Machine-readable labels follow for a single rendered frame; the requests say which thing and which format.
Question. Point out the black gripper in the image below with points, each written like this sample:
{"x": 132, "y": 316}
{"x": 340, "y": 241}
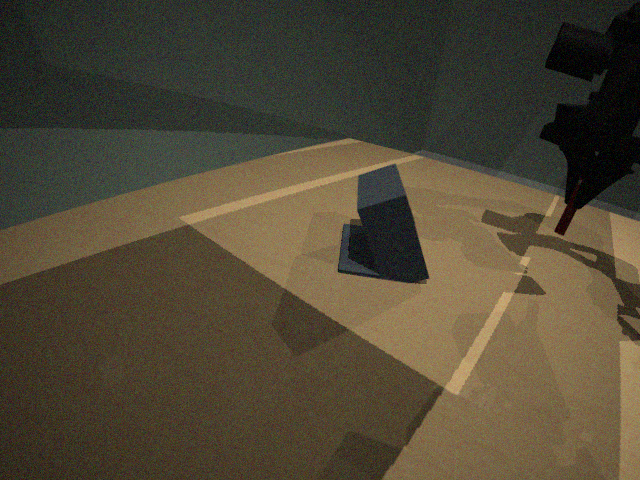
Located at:
{"x": 613, "y": 161}

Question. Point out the red peg with white band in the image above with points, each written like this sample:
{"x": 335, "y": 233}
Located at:
{"x": 568, "y": 214}

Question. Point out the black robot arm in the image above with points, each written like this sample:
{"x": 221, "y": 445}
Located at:
{"x": 580, "y": 53}

